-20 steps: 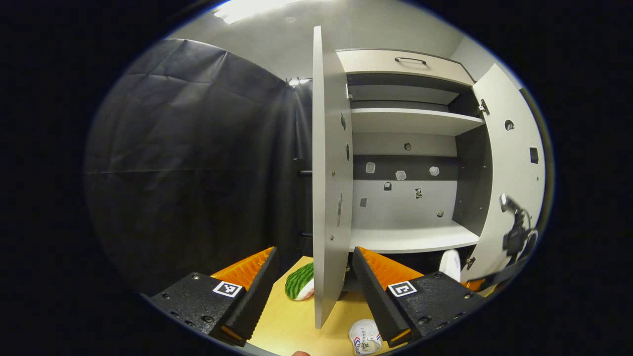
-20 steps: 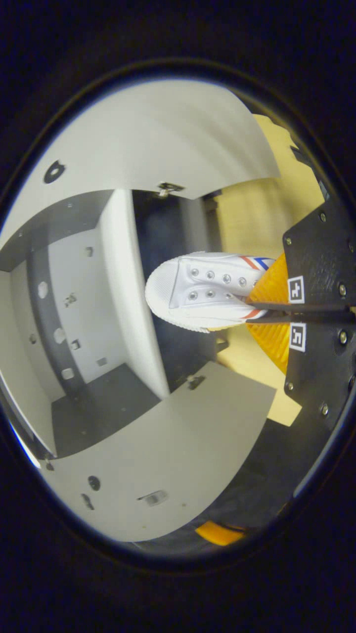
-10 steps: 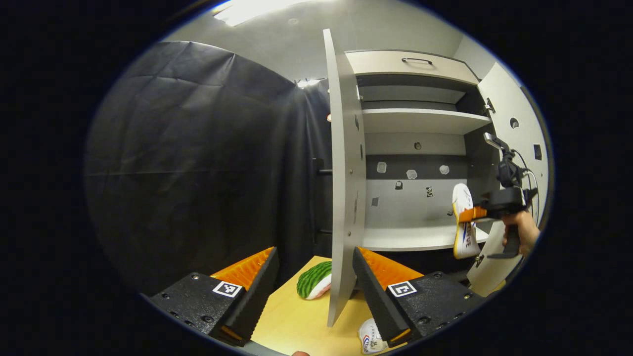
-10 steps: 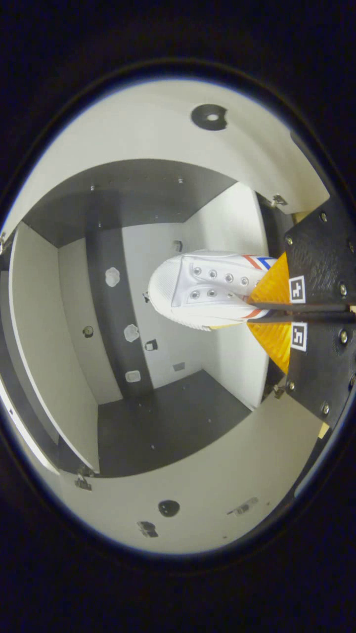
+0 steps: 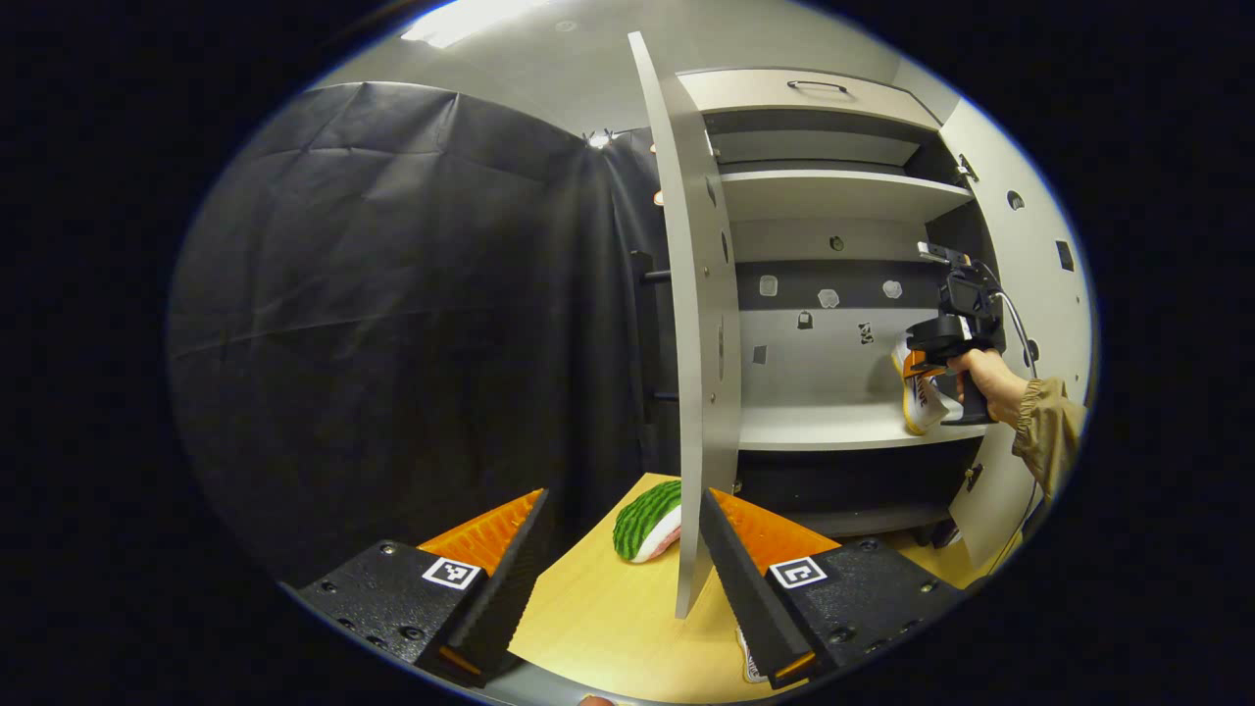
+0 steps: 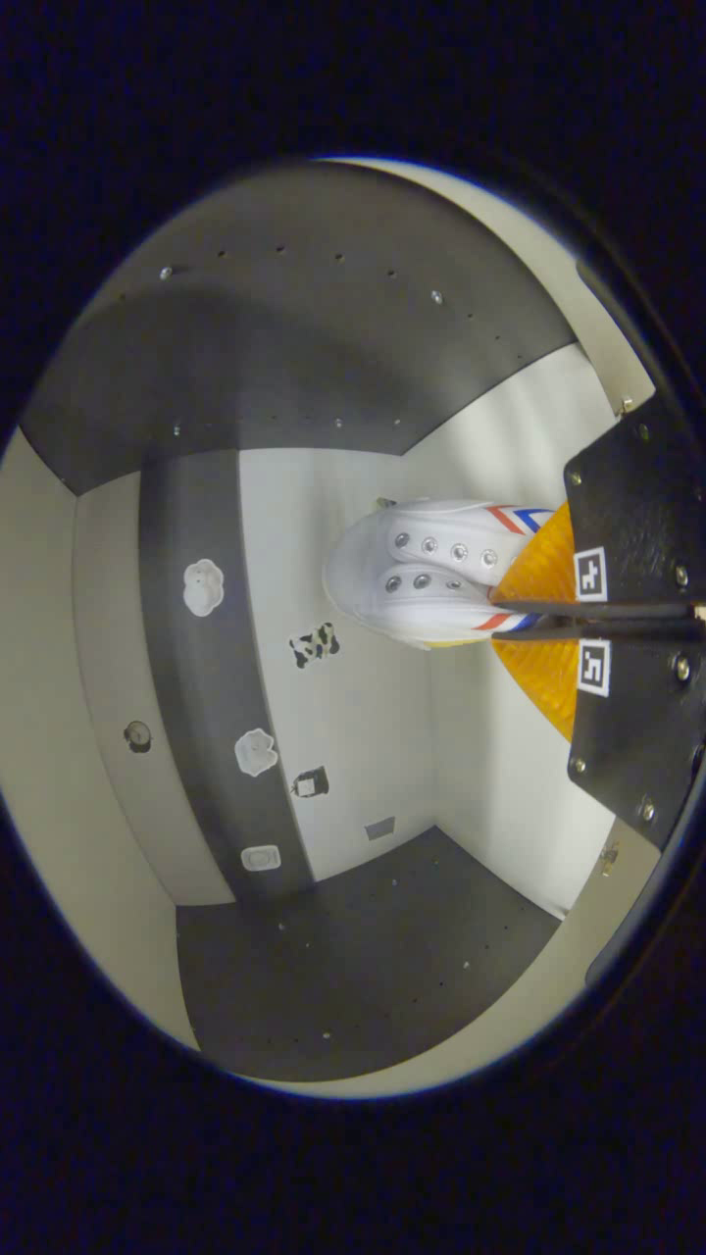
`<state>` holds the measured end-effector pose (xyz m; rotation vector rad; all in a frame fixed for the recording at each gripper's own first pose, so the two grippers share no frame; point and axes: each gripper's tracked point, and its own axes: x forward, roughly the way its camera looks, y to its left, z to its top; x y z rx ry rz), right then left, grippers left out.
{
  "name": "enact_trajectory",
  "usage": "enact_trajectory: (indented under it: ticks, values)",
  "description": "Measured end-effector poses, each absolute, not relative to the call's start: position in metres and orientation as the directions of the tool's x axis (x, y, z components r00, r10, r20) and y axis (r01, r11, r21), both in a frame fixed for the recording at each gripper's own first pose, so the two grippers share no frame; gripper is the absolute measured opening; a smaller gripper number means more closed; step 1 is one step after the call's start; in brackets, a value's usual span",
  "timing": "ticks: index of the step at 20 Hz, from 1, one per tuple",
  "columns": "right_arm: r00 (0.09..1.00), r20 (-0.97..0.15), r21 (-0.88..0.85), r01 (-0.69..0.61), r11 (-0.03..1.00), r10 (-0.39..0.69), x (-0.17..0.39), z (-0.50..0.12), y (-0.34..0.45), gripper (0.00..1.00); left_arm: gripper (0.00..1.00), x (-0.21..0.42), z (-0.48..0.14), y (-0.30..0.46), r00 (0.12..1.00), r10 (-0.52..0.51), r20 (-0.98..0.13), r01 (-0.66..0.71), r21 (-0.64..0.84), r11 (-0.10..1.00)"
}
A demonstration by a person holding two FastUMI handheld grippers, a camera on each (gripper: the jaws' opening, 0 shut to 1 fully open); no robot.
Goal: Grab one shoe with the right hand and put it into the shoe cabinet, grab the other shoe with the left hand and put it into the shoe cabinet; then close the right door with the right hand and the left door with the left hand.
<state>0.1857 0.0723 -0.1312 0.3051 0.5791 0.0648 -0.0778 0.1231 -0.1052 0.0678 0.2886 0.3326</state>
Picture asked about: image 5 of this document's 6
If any black left door handle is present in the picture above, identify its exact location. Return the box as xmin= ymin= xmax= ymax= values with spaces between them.
xmin=630 ymin=250 xmax=679 ymax=403

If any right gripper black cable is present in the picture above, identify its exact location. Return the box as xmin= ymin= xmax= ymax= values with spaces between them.
xmin=983 ymin=260 xmax=1042 ymax=378

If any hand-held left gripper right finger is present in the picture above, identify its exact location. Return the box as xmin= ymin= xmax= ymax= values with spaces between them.
xmin=698 ymin=487 xmax=967 ymax=690

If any black backdrop cloth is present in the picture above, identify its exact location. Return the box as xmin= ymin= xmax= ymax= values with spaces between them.
xmin=167 ymin=81 xmax=678 ymax=589

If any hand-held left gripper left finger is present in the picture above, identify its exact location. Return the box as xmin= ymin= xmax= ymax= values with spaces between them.
xmin=294 ymin=487 xmax=550 ymax=687

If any white cabinet shelf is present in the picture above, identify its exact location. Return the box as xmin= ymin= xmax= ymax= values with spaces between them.
xmin=719 ymin=170 xmax=975 ymax=224
xmin=737 ymin=397 xmax=991 ymax=452

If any toy watermelon slice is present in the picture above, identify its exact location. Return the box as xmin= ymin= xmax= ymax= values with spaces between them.
xmin=613 ymin=479 xmax=682 ymax=564

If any white striped shoe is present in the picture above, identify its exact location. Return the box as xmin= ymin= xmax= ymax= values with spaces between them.
xmin=890 ymin=333 xmax=967 ymax=437
xmin=735 ymin=628 xmax=771 ymax=684

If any white cabinet drawer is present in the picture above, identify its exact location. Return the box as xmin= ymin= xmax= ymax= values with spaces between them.
xmin=677 ymin=69 xmax=942 ymax=133

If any white shoe cabinet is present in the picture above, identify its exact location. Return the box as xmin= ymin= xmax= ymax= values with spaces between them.
xmin=677 ymin=67 xmax=991 ymax=540

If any white cabinet door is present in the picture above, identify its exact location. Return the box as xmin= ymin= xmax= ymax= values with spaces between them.
xmin=627 ymin=31 xmax=743 ymax=621
xmin=936 ymin=93 xmax=1097 ymax=570

